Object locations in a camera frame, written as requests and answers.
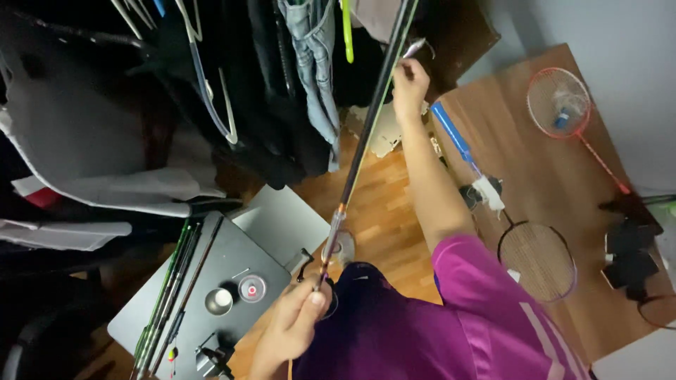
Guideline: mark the person's left hand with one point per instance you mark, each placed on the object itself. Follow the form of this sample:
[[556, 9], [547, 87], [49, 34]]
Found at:
[[290, 330]]

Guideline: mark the person's right hand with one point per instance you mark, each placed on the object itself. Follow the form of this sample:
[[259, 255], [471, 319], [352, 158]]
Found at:
[[411, 92]]

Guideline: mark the person's right fingers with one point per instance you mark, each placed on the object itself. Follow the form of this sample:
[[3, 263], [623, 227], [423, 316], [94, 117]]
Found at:
[[406, 68]]

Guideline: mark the silver pink rod tip piece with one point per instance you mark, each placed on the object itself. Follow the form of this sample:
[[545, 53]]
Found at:
[[414, 48]]

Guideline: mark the black fishing rod green stripe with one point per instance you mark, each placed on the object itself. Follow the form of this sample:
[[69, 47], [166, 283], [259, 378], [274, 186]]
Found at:
[[369, 126]]

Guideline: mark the dark brown wooden cabinet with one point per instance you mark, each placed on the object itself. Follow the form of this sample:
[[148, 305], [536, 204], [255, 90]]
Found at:
[[459, 37]]

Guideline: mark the torn cardboard piece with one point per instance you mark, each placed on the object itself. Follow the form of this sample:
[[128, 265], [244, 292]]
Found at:
[[385, 134]]

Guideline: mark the red badminton racket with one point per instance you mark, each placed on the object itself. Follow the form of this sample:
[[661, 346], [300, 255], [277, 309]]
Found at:
[[544, 100]]

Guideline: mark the clothes rack with hanging clothes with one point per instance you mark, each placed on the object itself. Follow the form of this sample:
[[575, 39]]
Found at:
[[264, 79]]

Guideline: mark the white cloth scrap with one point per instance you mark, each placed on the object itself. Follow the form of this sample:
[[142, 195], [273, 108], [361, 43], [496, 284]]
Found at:
[[488, 191]]

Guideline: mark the white shuttlecock blue base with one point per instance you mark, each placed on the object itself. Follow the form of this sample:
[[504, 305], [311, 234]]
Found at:
[[564, 112]]

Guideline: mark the clear plastic spool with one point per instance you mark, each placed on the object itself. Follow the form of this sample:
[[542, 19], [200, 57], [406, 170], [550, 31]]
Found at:
[[346, 248]]

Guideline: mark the grey flat board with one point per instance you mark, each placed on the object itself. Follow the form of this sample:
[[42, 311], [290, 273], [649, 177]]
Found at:
[[280, 224]]

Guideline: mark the person's purple shirt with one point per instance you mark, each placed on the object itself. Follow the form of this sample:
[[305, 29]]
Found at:
[[422, 327]]

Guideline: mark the clear line spool red centre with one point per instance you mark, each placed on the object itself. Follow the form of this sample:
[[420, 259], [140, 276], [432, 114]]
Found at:
[[252, 288]]

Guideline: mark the heap of black items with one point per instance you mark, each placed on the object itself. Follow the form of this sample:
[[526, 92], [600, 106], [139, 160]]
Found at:
[[631, 253]]

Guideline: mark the small metal cup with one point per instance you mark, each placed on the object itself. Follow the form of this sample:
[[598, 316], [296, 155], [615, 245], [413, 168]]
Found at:
[[218, 302]]

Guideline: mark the thin brown fishing rod section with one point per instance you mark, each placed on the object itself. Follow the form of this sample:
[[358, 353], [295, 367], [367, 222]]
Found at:
[[193, 285]]

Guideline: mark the black fishing rod section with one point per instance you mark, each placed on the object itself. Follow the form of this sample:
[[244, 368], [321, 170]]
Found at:
[[177, 290]]

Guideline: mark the dark grey folding table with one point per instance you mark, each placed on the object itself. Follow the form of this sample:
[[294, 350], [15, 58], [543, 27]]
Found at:
[[211, 327]]

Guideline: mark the green fishing rod section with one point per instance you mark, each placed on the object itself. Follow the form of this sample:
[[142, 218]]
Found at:
[[163, 295]]

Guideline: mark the grey white garment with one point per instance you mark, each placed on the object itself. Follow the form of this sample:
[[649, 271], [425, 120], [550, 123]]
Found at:
[[79, 132]]

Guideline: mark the black clamp tool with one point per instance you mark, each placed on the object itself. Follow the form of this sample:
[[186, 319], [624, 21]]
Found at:
[[214, 359]]

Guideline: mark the dark framed badminton racket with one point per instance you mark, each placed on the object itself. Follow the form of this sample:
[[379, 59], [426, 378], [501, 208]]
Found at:
[[660, 311]]

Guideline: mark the red yellow fishing float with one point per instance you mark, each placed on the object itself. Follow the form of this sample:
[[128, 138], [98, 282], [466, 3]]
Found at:
[[172, 354]]

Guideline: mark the white folded cloth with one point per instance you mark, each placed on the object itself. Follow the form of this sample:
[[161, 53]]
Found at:
[[58, 235]]

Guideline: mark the black office chair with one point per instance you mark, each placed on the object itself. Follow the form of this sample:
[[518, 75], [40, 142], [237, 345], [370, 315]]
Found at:
[[37, 343]]

